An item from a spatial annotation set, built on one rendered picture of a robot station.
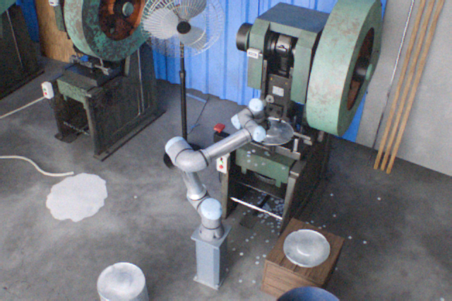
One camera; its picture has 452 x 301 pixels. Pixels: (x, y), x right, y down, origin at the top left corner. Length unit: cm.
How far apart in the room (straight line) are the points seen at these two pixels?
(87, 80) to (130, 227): 129
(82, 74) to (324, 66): 224
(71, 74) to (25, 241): 146
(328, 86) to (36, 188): 258
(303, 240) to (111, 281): 120
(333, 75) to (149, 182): 199
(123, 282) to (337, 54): 177
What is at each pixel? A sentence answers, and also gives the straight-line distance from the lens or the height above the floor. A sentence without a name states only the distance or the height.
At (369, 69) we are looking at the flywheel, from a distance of 260.
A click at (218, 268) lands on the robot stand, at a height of 20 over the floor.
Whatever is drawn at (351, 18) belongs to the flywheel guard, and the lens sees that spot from 235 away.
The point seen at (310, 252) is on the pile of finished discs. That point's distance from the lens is 279.
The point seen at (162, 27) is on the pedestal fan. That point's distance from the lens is 316.
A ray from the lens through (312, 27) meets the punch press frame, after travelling 267.
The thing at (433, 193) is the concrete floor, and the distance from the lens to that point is 405.
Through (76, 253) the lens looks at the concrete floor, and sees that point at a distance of 332.
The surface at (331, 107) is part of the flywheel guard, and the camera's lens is 234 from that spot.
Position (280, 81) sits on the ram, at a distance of 278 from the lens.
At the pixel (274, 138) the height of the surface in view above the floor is 78.
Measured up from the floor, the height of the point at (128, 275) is 26.
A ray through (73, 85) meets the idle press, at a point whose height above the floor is 64.
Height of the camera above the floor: 251
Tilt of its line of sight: 39 degrees down
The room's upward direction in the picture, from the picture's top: 2 degrees clockwise
